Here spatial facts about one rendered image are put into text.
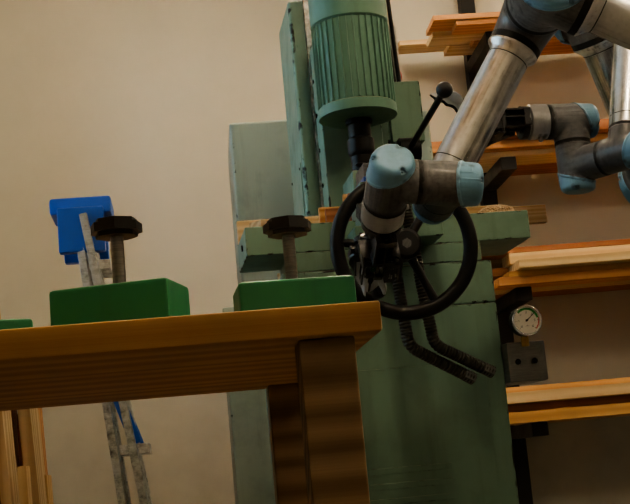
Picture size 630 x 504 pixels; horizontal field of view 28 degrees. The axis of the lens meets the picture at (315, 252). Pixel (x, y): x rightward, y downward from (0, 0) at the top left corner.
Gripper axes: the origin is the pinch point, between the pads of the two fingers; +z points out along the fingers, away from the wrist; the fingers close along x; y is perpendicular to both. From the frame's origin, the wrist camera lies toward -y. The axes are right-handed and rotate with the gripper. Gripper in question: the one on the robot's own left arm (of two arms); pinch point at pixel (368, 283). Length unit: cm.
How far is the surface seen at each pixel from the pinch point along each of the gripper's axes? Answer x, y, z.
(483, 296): 28.2, -11.0, 20.9
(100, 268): -52, -70, 75
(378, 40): 14, -68, 0
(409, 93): 25, -75, 23
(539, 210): 48, -36, 24
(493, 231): 31.9, -22.7, 14.2
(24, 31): -82, -269, 160
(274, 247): -14.3, -22.2, 14.4
